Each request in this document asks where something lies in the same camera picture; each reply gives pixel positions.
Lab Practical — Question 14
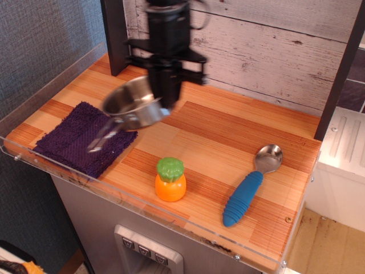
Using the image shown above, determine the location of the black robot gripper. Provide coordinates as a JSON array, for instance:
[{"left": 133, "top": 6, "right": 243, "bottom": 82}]
[{"left": 127, "top": 8, "right": 208, "bottom": 108}]

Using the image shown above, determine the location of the silver dispenser panel with buttons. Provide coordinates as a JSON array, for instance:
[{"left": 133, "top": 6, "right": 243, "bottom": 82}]
[{"left": 114, "top": 224, "right": 184, "bottom": 273}]

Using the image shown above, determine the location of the clear acrylic table guard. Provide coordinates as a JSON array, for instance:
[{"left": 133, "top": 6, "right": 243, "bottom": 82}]
[{"left": 2, "top": 44, "right": 318, "bottom": 273}]

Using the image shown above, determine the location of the dark right shelf post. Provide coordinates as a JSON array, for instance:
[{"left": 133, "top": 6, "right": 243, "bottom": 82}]
[{"left": 314, "top": 1, "right": 364, "bottom": 141}]

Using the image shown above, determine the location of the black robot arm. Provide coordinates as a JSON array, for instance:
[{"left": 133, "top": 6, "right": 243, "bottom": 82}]
[{"left": 127, "top": 1, "right": 207, "bottom": 109}]

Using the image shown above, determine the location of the white toy sink unit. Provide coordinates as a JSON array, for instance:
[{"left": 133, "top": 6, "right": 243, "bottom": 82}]
[{"left": 305, "top": 107, "right": 364, "bottom": 231}]

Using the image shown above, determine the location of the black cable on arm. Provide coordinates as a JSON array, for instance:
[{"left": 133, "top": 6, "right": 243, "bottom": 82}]
[{"left": 188, "top": 0, "right": 212, "bottom": 31}]

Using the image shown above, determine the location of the orange toy carrot green top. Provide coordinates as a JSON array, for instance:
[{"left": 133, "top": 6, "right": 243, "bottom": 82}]
[{"left": 155, "top": 157, "right": 187, "bottom": 202}]

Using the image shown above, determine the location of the silver pot with wire handle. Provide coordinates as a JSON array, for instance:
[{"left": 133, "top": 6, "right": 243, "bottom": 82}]
[{"left": 87, "top": 76, "right": 172, "bottom": 153}]

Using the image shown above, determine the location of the grey toy fridge cabinet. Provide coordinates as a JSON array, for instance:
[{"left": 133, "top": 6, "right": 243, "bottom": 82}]
[{"left": 52, "top": 176, "right": 258, "bottom": 273}]

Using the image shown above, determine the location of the dark shelf post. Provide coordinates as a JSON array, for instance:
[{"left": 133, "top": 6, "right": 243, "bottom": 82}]
[
  {"left": 314, "top": 1, "right": 364, "bottom": 141},
  {"left": 100, "top": 0, "right": 129, "bottom": 76}
]

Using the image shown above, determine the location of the yellow object bottom left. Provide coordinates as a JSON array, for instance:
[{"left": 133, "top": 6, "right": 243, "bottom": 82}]
[{"left": 21, "top": 261, "right": 45, "bottom": 274}]

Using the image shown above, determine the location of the dark left shelf post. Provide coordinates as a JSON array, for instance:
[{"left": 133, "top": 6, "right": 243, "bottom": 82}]
[{"left": 100, "top": 0, "right": 129, "bottom": 76}]

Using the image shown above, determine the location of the spoon with blue handle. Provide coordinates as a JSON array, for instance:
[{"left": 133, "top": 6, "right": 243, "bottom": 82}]
[{"left": 222, "top": 144, "right": 283, "bottom": 227}]

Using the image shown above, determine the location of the purple knitted cloth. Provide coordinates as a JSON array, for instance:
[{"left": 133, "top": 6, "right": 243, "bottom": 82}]
[{"left": 33, "top": 102, "right": 138, "bottom": 178}]

